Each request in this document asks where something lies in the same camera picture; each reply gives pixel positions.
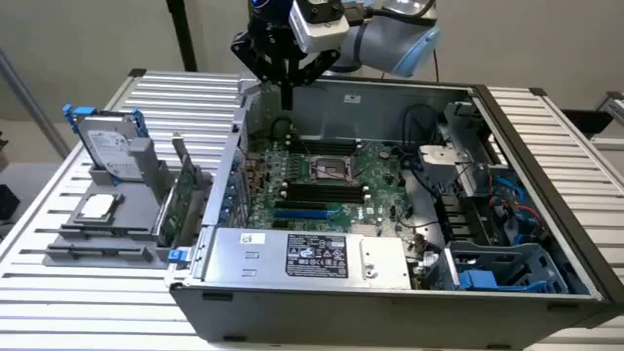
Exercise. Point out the black RAM slot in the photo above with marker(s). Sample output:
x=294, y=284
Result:
x=329, y=142
x=327, y=200
x=329, y=145
x=329, y=153
x=327, y=195

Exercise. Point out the green motherboard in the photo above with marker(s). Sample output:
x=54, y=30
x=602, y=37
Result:
x=381, y=183

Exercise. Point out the silver chipset heatsink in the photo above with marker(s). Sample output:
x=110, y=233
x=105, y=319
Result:
x=365, y=230

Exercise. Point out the blue expansion slot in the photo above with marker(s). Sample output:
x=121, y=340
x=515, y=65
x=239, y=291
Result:
x=301, y=214

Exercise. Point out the black power supply label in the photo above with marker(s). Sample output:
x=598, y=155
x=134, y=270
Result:
x=317, y=256

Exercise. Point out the silver CPU chip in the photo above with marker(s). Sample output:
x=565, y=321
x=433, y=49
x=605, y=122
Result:
x=98, y=206

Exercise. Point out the long black expansion slot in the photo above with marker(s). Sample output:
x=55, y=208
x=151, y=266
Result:
x=301, y=205

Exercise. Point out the grey slanted metal bar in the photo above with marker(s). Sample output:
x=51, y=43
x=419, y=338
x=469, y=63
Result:
x=34, y=106

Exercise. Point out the blue disk carrier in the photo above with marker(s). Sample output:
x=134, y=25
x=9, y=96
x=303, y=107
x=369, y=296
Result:
x=81, y=110

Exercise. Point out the CPU socket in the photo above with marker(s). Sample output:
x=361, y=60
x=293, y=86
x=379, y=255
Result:
x=331, y=167

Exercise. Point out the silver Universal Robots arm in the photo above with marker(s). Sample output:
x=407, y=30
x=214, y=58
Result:
x=386, y=40

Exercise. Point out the black box beside table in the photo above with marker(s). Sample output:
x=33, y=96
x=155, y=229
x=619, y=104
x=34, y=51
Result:
x=9, y=203

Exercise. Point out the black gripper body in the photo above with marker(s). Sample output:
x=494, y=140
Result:
x=269, y=22

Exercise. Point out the blue plastic connector block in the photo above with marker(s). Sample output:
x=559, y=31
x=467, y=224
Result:
x=478, y=281

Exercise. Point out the black open PC case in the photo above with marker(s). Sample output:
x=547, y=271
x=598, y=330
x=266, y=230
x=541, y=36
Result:
x=342, y=314

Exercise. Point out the silver power supply unit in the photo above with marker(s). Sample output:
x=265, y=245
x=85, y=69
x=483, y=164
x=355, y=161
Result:
x=273, y=263

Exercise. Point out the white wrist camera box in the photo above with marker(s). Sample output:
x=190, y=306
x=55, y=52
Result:
x=319, y=25

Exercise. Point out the silver metal disk bay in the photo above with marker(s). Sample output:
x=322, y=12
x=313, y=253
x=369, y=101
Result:
x=454, y=157

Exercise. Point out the white barcode sticker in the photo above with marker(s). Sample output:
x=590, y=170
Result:
x=253, y=239

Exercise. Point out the grey parts rack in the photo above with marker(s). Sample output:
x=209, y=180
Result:
x=131, y=208

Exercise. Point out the green graphics card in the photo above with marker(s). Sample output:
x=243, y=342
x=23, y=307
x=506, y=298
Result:
x=183, y=204

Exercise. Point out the short black expansion slot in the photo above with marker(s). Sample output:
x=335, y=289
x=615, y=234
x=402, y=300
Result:
x=287, y=224

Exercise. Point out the blue case latch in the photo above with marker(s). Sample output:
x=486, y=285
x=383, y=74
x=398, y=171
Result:
x=178, y=256

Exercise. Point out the small case sticker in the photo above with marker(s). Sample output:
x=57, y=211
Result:
x=353, y=98

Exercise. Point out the blue grey drive cage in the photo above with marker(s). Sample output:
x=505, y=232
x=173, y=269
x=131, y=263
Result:
x=507, y=256

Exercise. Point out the black stand pole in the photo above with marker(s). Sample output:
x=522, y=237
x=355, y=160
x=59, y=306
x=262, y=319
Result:
x=183, y=36

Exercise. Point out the aluminium frame profile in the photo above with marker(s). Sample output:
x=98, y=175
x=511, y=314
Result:
x=610, y=109

